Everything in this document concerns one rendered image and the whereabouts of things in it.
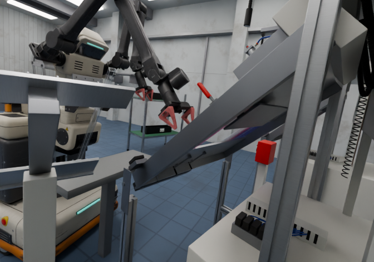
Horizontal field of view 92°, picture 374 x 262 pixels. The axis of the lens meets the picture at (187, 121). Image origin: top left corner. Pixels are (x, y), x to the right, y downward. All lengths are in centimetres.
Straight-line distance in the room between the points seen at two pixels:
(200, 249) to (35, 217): 42
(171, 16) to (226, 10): 154
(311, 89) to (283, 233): 25
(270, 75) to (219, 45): 433
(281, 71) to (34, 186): 58
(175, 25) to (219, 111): 509
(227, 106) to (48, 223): 51
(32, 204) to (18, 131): 91
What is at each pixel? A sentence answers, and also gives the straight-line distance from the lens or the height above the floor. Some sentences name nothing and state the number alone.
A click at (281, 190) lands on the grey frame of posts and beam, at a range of 38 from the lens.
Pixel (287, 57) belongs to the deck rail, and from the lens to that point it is 41.
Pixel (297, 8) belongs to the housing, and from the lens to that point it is 46.
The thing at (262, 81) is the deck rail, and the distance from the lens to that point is 41.
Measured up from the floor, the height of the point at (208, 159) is 70.
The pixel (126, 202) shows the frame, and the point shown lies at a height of 64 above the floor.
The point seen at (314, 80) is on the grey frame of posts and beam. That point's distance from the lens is 35.
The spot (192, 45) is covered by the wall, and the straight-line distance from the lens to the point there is 502.
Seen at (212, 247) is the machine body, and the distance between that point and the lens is 65.
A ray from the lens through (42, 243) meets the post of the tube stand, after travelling 62.
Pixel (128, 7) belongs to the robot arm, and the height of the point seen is 137.
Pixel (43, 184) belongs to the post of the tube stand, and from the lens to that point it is 54.
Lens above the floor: 105
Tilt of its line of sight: 8 degrees down
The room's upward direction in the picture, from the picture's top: 7 degrees clockwise
